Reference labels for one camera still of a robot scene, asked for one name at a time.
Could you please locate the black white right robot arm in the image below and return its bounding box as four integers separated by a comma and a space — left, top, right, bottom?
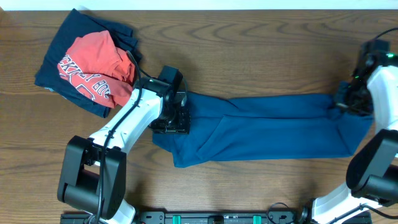
299, 37, 397, 223

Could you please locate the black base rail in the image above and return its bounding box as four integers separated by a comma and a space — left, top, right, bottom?
60, 211, 373, 224

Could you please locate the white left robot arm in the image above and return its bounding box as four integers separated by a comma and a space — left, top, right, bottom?
57, 75, 190, 223

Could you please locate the folded navy shirt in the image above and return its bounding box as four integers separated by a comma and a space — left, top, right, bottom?
34, 9, 142, 118

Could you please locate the blue polo shirt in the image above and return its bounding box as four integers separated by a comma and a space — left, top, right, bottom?
152, 92, 373, 168

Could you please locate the folded red printed shirt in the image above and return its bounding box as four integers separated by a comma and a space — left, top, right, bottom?
57, 31, 136, 108

